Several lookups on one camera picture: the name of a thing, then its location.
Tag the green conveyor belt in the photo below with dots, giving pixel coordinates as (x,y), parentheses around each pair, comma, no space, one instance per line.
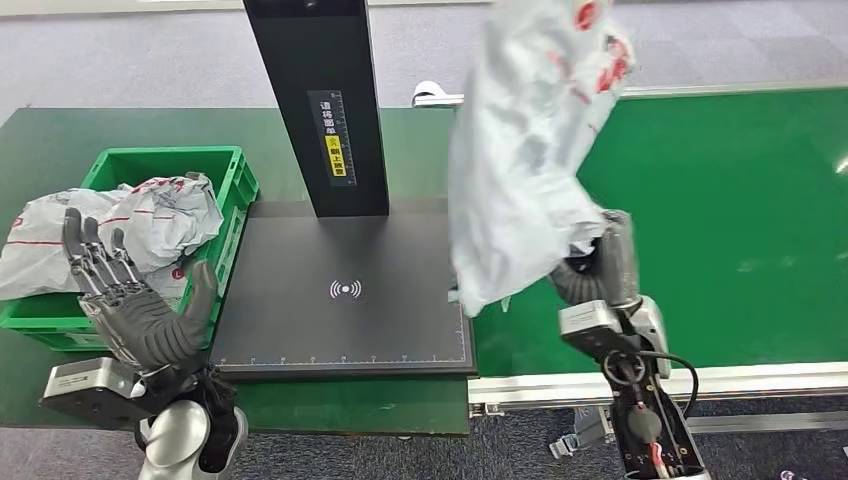
(729,232)

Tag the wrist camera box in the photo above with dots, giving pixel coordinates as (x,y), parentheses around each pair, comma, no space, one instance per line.
(590,328)
(86,387)

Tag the metal conveyor bracket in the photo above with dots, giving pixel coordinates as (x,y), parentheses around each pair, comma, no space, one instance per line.
(583,430)

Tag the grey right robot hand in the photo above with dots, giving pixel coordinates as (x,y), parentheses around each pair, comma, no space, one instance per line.
(613,265)

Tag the green plastic crate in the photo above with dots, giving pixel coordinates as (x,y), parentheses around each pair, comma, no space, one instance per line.
(166,158)

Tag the yellow and black label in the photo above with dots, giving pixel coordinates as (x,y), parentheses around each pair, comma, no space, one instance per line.
(334,156)

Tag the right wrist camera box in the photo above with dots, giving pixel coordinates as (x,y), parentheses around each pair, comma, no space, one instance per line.
(590,328)

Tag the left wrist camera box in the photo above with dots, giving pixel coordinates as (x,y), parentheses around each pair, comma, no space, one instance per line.
(86,387)

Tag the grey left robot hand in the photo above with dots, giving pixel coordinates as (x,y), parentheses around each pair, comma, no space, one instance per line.
(152,331)

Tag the grey plastic mailer package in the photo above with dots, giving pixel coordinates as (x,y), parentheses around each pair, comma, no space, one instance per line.
(40,258)
(172,225)
(523,166)

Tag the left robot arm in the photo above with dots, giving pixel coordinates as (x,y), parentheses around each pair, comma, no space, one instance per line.
(172,437)

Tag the black inbound scanner machine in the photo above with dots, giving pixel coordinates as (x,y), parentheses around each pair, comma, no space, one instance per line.
(298,318)

